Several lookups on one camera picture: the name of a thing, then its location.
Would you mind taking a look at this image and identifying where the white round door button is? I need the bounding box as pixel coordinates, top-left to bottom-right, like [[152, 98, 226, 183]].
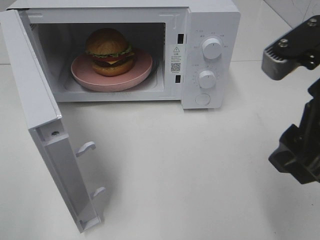
[[195, 93, 211, 106]]

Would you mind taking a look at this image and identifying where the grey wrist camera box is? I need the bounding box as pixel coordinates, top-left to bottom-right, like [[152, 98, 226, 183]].
[[261, 45, 300, 81]]

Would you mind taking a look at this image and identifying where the lower white round knob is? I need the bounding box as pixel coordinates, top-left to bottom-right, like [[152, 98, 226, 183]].
[[198, 70, 217, 89]]

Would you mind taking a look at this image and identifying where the white microwave door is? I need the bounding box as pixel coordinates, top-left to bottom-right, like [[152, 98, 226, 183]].
[[0, 9, 105, 233]]

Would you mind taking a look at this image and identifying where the white microwave oven body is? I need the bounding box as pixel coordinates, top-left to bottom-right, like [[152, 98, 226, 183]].
[[5, 0, 241, 109]]

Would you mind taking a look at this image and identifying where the white round knob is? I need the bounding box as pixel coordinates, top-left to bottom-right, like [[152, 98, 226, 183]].
[[200, 36, 222, 60], [198, 70, 217, 89]]

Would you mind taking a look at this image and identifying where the pink round plate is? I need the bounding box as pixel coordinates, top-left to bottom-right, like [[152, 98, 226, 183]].
[[71, 49, 153, 92]]

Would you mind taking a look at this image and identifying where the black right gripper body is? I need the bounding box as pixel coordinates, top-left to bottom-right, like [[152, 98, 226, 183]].
[[264, 14, 320, 141]]

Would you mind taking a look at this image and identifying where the burger with lettuce and cheese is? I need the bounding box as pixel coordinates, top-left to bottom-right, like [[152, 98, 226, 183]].
[[85, 28, 135, 77]]

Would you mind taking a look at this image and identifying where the upper white round knob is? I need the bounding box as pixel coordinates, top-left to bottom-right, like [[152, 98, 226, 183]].
[[200, 36, 222, 60]]

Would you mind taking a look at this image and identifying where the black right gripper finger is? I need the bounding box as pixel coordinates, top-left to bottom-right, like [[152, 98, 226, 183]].
[[268, 124, 320, 185]]

